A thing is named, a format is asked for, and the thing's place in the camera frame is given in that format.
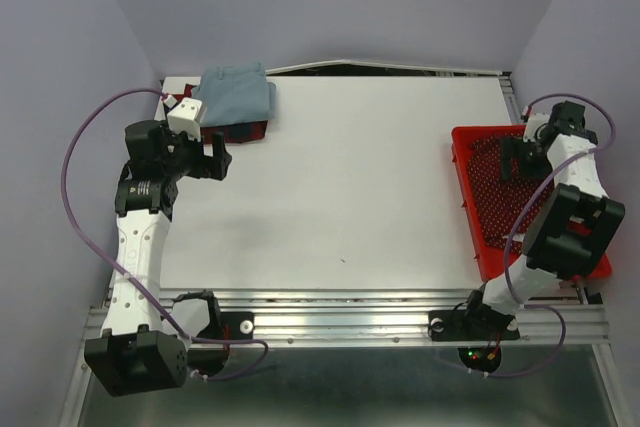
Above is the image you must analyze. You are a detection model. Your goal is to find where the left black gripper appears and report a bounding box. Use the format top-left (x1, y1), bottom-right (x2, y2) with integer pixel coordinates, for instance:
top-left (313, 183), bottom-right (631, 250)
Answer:
top-left (162, 120), bottom-right (232, 181)

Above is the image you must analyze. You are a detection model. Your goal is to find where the red polka dot skirt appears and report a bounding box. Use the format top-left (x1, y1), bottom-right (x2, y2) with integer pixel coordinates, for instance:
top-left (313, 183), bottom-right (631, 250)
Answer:
top-left (466, 135), bottom-right (541, 251)

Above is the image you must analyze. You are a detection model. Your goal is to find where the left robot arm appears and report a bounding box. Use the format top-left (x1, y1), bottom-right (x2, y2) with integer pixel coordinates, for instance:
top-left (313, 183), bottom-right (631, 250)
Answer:
top-left (84, 120), bottom-right (231, 397)

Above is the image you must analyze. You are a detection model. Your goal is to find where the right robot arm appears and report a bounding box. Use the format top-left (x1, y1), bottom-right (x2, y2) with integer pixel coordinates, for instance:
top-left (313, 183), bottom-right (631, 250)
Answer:
top-left (451, 96), bottom-right (625, 337)

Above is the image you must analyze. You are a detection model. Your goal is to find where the red plaid folded skirt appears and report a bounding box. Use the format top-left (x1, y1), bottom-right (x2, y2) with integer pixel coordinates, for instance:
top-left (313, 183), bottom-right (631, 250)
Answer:
top-left (170, 83), bottom-right (269, 144)

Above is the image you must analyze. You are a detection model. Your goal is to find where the light blue folded skirt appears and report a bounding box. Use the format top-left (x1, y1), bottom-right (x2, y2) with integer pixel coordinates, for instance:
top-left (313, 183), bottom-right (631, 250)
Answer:
top-left (191, 62), bottom-right (276, 127)

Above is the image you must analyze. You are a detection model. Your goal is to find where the red plastic tray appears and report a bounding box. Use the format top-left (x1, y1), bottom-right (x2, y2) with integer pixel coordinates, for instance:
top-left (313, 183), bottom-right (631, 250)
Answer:
top-left (452, 125), bottom-right (624, 281)

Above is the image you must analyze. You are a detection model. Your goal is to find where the controller board with leds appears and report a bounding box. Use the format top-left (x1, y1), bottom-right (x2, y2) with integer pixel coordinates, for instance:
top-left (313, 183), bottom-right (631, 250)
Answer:
top-left (458, 347), bottom-right (502, 374)

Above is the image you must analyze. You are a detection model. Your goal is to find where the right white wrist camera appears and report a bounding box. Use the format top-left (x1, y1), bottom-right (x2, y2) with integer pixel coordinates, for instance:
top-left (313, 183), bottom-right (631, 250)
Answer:
top-left (522, 113), bottom-right (550, 143)

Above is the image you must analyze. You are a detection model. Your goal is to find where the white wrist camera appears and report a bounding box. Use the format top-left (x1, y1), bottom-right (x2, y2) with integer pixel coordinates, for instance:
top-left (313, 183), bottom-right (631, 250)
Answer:
top-left (522, 113), bottom-right (550, 143)
top-left (166, 97), bottom-right (206, 142)

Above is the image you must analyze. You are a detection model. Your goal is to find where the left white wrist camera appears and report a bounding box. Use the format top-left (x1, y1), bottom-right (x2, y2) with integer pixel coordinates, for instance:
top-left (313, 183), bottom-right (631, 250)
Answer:
top-left (166, 97), bottom-right (206, 142)

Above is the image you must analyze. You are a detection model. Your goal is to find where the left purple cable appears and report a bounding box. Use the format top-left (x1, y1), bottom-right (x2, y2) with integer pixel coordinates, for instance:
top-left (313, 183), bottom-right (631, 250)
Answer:
top-left (62, 87), bottom-right (270, 382)

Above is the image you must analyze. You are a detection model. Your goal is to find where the purple cable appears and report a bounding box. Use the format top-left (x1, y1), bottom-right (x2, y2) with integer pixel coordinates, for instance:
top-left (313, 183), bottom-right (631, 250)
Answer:
top-left (62, 87), bottom-right (270, 382)
top-left (434, 93), bottom-right (616, 379)

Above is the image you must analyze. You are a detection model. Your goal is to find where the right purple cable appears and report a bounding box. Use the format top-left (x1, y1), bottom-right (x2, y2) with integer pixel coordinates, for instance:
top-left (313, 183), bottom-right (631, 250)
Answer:
top-left (434, 93), bottom-right (616, 379)

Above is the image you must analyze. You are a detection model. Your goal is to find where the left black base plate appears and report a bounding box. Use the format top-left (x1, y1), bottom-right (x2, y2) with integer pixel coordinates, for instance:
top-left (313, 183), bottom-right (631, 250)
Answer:
top-left (197, 311), bottom-right (255, 340)

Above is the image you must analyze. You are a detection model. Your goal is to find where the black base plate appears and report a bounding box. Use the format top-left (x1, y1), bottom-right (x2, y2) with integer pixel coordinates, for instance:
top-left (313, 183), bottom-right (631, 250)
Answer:
top-left (427, 310), bottom-right (520, 342)
top-left (197, 311), bottom-right (255, 340)

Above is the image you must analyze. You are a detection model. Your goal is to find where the aluminium frame rail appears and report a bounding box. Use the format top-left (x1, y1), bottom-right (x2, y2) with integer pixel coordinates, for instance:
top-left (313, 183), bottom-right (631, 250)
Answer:
top-left (79, 288), bottom-right (614, 348)

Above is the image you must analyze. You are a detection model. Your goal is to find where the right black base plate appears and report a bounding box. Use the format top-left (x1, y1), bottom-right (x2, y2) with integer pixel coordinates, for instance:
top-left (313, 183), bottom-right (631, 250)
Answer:
top-left (427, 310), bottom-right (520, 342)

